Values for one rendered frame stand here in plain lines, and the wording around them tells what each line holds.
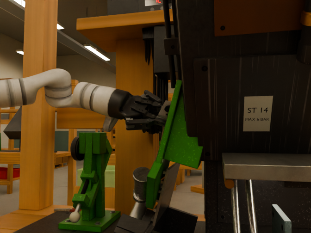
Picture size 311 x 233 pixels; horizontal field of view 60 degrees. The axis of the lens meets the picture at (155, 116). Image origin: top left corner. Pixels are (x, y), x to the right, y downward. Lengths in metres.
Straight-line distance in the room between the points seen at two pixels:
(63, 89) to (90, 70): 11.38
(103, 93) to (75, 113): 0.46
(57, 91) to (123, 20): 0.31
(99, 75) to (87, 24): 10.97
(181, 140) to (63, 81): 0.36
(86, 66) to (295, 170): 12.01
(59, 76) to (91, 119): 0.39
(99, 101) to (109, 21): 0.32
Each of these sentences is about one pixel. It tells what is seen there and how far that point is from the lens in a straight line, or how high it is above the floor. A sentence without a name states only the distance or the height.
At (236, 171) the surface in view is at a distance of 0.35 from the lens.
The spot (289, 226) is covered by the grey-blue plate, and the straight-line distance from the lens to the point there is 0.46.
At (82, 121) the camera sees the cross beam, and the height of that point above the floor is 1.21.
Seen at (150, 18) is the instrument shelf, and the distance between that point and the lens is 0.87.
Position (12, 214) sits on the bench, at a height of 0.88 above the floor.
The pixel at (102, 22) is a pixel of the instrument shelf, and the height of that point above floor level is 1.52.
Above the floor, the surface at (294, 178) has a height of 1.11.
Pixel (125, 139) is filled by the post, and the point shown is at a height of 1.14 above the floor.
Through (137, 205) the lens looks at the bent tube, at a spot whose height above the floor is 1.01.
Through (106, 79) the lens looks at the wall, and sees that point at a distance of 11.73.
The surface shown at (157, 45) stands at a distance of 0.85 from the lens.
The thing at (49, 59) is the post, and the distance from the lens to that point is 1.17.
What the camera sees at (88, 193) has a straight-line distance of 0.83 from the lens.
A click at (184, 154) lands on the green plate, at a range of 0.54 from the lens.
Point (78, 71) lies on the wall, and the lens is 12.37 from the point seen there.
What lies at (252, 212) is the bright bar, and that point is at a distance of 0.49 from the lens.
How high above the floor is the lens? 1.17
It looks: 4 degrees up
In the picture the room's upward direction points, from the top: straight up
